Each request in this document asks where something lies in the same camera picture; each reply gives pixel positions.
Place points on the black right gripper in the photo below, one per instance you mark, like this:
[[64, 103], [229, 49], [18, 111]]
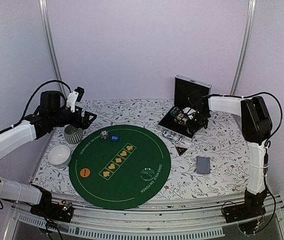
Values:
[[193, 127]]

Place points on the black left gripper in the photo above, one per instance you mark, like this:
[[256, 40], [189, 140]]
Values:
[[79, 124]]

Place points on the blue peach chip stack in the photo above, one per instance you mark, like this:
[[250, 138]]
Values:
[[104, 134]]

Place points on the blue small blind button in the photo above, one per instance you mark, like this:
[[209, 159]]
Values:
[[114, 138]]

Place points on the orange big blind button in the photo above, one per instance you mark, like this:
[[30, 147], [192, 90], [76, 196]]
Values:
[[85, 173]]

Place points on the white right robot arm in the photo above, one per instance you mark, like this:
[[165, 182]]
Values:
[[256, 126]]

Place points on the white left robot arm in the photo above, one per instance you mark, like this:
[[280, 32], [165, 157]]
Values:
[[53, 111]]

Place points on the aluminium poker chip case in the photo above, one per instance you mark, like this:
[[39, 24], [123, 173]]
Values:
[[191, 93]]

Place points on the short green chip row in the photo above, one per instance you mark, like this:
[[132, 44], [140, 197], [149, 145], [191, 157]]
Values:
[[174, 111]]

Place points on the triangular all in button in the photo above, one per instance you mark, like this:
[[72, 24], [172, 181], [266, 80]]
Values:
[[180, 150]]

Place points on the white ceramic bowl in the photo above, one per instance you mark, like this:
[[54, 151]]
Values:
[[59, 156]]

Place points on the green round poker mat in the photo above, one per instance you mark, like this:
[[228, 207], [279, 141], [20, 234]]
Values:
[[115, 182]]

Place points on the clear dealer button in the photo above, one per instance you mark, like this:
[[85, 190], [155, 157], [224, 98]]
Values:
[[147, 174]]

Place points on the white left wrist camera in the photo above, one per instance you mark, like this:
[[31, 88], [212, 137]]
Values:
[[74, 97]]

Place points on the front aluminium rail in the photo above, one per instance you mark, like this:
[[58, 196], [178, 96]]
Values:
[[175, 219]]

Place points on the left aluminium frame post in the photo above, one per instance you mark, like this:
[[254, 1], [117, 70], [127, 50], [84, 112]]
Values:
[[49, 39]]

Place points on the aluminium frame post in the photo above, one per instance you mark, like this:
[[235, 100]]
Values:
[[49, 39], [245, 45]]

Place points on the right aluminium frame post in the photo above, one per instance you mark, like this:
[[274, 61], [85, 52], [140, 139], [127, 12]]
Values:
[[245, 45]]

